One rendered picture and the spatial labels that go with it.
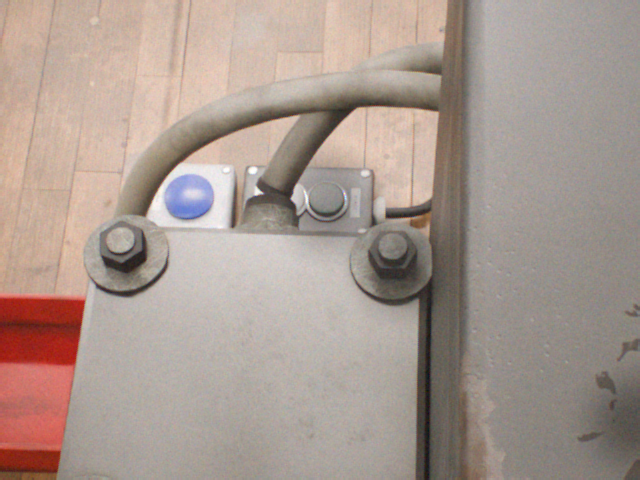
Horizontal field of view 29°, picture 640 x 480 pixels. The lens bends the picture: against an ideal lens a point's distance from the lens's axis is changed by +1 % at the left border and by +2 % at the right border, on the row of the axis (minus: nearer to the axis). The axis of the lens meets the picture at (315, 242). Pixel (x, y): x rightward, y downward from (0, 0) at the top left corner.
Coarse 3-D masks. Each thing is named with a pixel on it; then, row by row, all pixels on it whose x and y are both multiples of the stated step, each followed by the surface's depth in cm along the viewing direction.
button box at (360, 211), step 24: (264, 168) 100; (312, 168) 100; (336, 168) 100; (360, 168) 100; (360, 192) 99; (312, 216) 98; (336, 216) 98; (360, 216) 98; (384, 216) 98; (408, 216) 100
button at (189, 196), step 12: (180, 180) 99; (192, 180) 99; (204, 180) 99; (168, 192) 99; (180, 192) 99; (192, 192) 99; (204, 192) 99; (168, 204) 99; (180, 204) 98; (192, 204) 98; (204, 204) 98; (180, 216) 98; (192, 216) 98
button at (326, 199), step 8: (320, 184) 98; (328, 184) 98; (312, 192) 98; (320, 192) 98; (328, 192) 98; (336, 192) 98; (312, 200) 98; (320, 200) 98; (328, 200) 98; (336, 200) 98; (312, 208) 98; (320, 208) 97; (328, 208) 97; (336, 208) 97; (328, 216) 98
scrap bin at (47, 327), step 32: (0, 320) 97; (32, 320) 97; (64, 320) 96; (0, 352) 97; (32, 352) 97; (64, 352) 97; (0, 384) 96; (32, 384) 96; (64, 384) 96; (0, 416) 95; (32, 416) 95; (64, 416) 94; (0, 448) 88; (32, 448) 88
